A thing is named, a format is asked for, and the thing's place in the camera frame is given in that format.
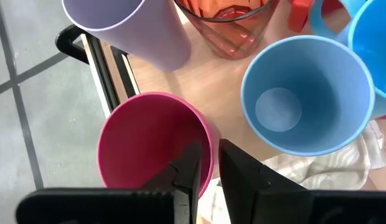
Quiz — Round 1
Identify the blue mug with handle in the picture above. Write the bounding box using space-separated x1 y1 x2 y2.
308 0 386 118

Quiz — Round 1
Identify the pink plastic tumbler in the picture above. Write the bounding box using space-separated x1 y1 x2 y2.
96 91 215 198

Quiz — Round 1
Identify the red mug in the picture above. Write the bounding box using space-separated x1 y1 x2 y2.
288 0 345 34

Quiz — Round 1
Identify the white cloth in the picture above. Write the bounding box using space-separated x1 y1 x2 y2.
197 119 386 224

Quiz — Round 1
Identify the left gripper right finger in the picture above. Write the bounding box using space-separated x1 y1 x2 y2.
218 139 308 224

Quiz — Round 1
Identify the light blue plastic tumbler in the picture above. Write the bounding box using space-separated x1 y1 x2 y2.
240 34 376 157

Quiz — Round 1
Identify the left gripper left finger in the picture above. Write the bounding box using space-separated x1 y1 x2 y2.
141 140 202 224

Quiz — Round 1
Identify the lilac plastic tumbler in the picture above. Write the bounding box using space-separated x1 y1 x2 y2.
61 0 192 72

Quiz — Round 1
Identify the orange transparent glass tumbler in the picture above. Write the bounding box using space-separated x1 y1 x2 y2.
173 0 281 60

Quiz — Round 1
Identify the black metal table frame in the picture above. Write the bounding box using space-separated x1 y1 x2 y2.
55 24 122 114

